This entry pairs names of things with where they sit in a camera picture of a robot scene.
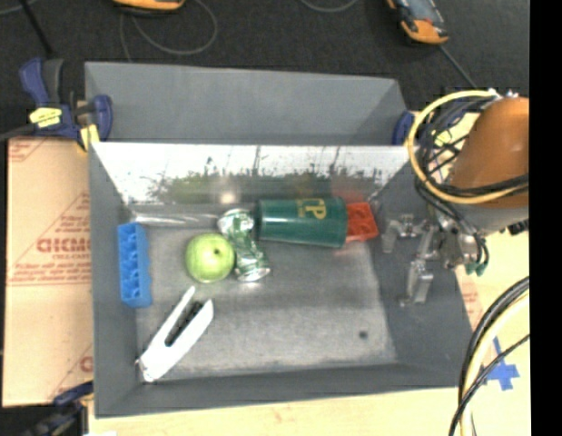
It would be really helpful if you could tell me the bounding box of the green apple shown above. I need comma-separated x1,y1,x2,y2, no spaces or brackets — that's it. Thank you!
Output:
184,233,237,285

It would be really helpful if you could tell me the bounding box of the blue toy brick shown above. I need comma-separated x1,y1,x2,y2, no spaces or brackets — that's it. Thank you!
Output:
116,222,154,310

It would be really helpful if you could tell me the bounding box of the red toy brick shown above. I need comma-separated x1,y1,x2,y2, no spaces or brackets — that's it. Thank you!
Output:
345,201,381,244

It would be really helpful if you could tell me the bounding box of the crushed green and silver can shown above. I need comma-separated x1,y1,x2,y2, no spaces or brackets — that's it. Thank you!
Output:
216,207,272,283

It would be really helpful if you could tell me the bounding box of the grey metal bin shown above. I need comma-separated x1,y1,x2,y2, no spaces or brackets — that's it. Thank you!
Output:
84,61,475,420

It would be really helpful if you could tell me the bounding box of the brown cardboard board, red print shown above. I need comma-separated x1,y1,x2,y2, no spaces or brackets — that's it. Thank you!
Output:
0,135,96,409

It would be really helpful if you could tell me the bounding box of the dark green cup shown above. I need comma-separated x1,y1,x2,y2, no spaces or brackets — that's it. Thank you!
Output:
252,196,350,250

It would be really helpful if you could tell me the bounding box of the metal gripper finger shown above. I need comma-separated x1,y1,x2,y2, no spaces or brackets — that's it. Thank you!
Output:
399,229,440,309
381,214,430,254

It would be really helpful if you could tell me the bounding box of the white plastic utility knife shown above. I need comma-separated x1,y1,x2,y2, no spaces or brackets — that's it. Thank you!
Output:
134,284,215,383

